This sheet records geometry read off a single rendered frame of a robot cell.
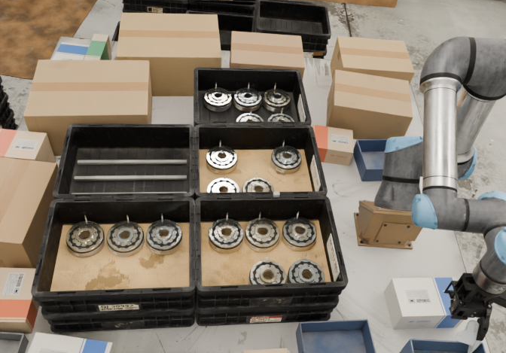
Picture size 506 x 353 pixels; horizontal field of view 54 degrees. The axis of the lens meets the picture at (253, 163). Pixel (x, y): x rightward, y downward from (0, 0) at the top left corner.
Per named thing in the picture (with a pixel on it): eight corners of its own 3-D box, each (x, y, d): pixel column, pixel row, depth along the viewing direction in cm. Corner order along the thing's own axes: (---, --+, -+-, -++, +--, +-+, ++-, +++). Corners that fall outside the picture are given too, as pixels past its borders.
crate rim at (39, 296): (194, 201, 147) (194, 196, 145) (195, 296, 127) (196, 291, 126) (53, 203, 142) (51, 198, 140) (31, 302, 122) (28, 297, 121)
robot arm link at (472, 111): (417, 153, 167) (467, 25, 122) (464, 158, 165) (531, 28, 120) (419, 184, 161) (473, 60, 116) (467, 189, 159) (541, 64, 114)
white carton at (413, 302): (444, 290, 158) (455, 277, 151) (456, 327, 150) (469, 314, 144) (383, 292, 156) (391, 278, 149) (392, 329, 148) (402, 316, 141)
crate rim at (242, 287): (327, 199, 152) (328, 195, 150) (347, 290, 132) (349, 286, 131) (194, 201, 147) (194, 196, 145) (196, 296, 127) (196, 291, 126)
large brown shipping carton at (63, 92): (152, 99, 204) (149, 59, 189) (150, 153, 185) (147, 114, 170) (50, 100, 199) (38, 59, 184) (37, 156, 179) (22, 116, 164)
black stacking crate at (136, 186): (193, 149, 174) (193, 126, 165) (193, 219, 154) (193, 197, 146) (74, 149, 169) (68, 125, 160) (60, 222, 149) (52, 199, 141)
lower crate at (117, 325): (194, 239, 162) (194, 218, 153) (195, 329, 143) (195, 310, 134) (66, 242, 157) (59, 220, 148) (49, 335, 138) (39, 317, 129)
